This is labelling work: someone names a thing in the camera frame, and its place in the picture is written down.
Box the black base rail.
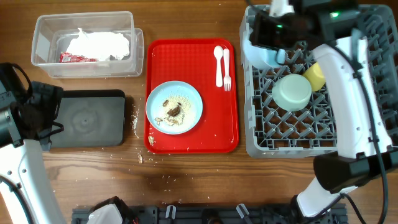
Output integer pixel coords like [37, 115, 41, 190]
[71, 203, 348, 224]

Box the black waste tray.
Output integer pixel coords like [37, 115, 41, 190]
[50, 90, 126, 148]

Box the mint green bowl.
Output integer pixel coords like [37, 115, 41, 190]
[272, 74, 312, 111]

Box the white napkin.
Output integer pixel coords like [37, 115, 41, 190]
[66, 28, 131, 61]

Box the red serving tray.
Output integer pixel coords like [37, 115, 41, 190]
[144, 38, 239, 154]

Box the white plastic fork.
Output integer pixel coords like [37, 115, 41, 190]
[223, 49, 232, 91]

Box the light blue plate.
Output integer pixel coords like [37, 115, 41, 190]
[146, 81, 203, 135]

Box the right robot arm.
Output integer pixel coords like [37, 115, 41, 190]
[249, 1, 397, 223]

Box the food crumb on tray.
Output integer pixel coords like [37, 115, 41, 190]
[148, 136, 154, 146]

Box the grey dishwasher rack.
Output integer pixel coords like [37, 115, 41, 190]
[239, 4, 397, 158]

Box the light blue bowl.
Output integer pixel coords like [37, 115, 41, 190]
[243, 39, 285, 70]

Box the food crumb on table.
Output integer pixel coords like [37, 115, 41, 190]
[137, 154, 144, 164]

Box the clear plastic bin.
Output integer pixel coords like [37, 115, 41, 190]
[31, 11, 144, 78]

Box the red snack wrapper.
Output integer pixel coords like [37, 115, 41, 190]
[59, 52, 98, 63]

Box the white plastic spoon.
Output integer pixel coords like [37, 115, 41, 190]
[213, 45, 223, 88]

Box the yellow plastic cup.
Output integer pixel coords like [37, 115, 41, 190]
[303, 62, 326, 92]

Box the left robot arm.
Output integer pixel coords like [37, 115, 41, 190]
[1, 63, 65, 223]

